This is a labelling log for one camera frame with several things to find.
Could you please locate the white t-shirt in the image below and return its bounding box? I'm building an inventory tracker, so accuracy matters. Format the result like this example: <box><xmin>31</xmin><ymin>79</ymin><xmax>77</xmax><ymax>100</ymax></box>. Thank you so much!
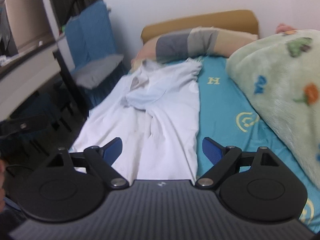
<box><xmin>70</xmin><ymin>59</ymin><xmax>202</xmax><ymax>183</ymax></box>

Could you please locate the person left hand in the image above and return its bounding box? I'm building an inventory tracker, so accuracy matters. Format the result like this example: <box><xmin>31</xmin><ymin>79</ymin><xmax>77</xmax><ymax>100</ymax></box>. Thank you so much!
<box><xmin>0</xmin><ymin>160</ymin><xmax>5</xmax><ymax>212</ymax></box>

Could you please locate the teal bed sheet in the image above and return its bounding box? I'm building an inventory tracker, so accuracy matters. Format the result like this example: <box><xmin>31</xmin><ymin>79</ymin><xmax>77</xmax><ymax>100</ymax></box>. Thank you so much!
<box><xmin>87</xmin><ymin>55</ymin><xmax>320</xmax><ymax>234</ymax></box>

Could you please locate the white black table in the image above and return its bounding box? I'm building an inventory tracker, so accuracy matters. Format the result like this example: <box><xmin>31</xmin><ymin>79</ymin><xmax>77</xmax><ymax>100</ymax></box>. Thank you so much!
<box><xmin>0</xmin><ymin>38</ymin><xmax>89</xmax><ymax>133</ymax></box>

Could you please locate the grey seat cushion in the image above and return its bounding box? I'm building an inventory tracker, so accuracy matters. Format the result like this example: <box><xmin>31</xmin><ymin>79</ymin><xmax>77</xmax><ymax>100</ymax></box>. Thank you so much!
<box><xmin>71</xmin><ymin>54</ymin><xmax>124</xmax><ymax>89</ymax></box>

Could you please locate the blue covered chair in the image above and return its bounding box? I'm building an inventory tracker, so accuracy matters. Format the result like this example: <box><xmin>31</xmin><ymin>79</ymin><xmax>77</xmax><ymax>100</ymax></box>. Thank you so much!
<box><xmin>65</xmin><ymin>0</ymin><xmax>129</xmax><ymax>109</ymax></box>

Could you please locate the green fleece blanket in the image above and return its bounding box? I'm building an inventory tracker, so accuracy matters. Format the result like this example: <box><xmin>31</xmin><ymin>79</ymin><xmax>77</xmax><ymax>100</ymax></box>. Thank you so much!
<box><xmin>226</xmin><ymin>29</ymin><xmax>319</xmax><ymax>187</ymax></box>

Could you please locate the beige refrigerator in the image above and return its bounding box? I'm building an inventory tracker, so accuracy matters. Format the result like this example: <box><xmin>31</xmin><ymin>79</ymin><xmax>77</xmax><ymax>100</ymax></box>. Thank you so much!
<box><xmin>1</xmin><ymin>0</ymin><xmax>54</xmax><ymax>56</ymax></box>

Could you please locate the striped pillow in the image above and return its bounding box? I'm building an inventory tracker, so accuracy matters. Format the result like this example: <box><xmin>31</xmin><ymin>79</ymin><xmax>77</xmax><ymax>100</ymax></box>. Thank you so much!
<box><xmin>131</xmin><ymin>27</ymin><xmax>258</xmax><ymax>70</ymax></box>

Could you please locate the mustard yellow headboard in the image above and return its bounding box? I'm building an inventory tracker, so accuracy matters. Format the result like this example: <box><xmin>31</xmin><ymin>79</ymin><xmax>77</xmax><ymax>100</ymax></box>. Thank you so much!
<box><xmin>140</xmin><ymin>10</ymin><xmax>259</xmax><ymax>43</ymax></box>

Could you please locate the pink plush toy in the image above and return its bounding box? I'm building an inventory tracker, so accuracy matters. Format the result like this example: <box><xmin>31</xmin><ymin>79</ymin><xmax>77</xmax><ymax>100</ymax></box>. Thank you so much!
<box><xmin>276</xmin><ymin>23</ymin><xmax>296</xmax><ymax>34</ymax></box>

